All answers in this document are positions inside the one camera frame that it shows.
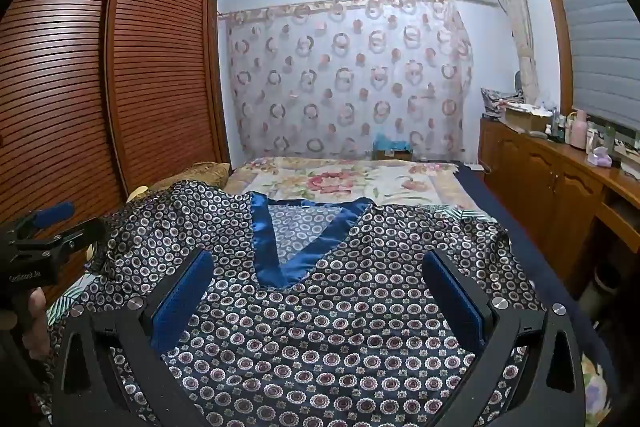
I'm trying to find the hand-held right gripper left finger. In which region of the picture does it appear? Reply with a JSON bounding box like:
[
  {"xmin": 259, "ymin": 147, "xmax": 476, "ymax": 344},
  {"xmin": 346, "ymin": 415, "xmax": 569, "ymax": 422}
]
[{"xmin": 50, "ymin": 248, "xmax": 216, "ymax": 427}]

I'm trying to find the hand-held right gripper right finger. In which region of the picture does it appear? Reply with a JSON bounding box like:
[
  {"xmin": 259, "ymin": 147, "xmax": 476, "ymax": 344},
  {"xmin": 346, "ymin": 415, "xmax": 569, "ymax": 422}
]
[{"xmin": 421, "ymin": 248, "xmax": 590, "ymax": 427}]

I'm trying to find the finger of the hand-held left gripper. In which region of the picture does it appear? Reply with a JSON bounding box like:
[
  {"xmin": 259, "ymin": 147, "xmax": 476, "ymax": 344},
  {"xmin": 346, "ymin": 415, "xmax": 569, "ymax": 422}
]
[
  {"xmin": 12, "ymin": 216, "xmax": 109, "ymax": 260},
  {"xmin": 7, "ymin": 201, "xmax": 77, "ymax": 240}
]

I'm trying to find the navy patterned shirt blue trim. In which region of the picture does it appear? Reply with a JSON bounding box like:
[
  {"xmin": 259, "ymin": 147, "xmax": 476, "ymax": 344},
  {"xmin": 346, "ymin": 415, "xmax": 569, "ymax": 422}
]
[{"xmin": 47, "ymin": 181, "xmax": 551, "ymax": 427}]

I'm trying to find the person's left hand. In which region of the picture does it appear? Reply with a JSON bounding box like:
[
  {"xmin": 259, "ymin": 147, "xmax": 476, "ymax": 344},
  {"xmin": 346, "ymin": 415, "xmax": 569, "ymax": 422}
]
[{"xmin": 20, "ymin": 288, "xmax": 53, "ymax": 362}]

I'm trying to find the palm leaf printed sheet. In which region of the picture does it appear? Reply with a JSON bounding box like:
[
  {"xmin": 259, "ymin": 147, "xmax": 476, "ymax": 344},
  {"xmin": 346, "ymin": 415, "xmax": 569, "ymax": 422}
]
[{"xmin": 45, "ymin": 202, "xmax": 503, "ymax": 338}]

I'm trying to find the wooden sideboard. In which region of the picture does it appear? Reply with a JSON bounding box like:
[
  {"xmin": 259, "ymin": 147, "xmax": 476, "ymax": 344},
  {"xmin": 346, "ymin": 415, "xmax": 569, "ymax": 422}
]
[{"xmin": 479, "ymin": 114, "xmax": 640, "ymax": 303}]

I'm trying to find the cardboard box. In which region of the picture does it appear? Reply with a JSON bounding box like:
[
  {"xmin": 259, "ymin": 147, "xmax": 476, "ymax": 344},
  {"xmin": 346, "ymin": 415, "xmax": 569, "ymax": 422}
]
[{"xmin": 372, "ymin": 147, "xmax": 413, "ymax": 162}]

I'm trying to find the wooden louvered wardrobe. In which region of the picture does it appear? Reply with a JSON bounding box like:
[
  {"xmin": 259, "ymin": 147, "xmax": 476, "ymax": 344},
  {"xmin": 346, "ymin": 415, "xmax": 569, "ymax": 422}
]
[{"xmin": 0, "ymin": 0, "xmax": 232, "ymax": 258}]

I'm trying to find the floral bedspread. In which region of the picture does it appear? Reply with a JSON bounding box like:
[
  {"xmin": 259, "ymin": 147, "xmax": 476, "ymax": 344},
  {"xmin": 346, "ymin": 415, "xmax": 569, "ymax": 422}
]
[{"xmin": 227, "ymin": 156, "xmax": 481, "ymax": 213}]

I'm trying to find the teal cloth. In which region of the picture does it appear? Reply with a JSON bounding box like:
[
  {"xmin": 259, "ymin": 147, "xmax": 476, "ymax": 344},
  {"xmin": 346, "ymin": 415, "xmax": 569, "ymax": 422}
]
[{"xmin": 374, "ymin": 133, "xmax": 412, "ymax": 153}]

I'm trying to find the open box on sideboard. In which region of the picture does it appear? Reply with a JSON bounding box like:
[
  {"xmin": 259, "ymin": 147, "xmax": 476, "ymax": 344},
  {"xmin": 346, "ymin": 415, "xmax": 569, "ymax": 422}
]
[{"xmin": 502, "ymin": 104, "xmax": 548, "ymax": 133}]

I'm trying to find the floral fabric bag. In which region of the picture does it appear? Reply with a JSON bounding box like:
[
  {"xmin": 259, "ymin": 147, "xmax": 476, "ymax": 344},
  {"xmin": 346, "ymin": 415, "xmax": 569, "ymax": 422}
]
[{"xmin": 481, "ymin": 87, "xmax": 526, "ymax": 115}]

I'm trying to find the pink bottle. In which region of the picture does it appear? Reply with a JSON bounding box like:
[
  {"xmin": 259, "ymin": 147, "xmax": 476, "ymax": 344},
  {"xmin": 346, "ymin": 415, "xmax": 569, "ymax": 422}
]
[{"xmin": 570, "ymin": 110, "xmax": 590, "ymax": 150}]

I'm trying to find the circle patterned curtain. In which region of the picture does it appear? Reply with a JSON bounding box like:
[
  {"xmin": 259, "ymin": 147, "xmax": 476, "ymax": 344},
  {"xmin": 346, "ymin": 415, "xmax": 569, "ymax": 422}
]
[{"xmin": 218, "ymin": 0, "xmax": 475, "ymax": 163}]

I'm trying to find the beige tied curtain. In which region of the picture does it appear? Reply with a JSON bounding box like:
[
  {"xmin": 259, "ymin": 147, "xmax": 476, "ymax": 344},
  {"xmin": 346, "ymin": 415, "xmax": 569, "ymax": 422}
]
[{"xmin": 490, "ymin": 0, "xmax": 541, "ymax": 108}]

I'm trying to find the grey window blind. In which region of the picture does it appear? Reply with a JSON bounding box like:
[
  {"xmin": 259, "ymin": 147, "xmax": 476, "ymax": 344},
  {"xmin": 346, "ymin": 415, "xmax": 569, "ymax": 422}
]
[{"xmin": 542, "ymin": 0, "xmax": 640, "ymax": 133}]

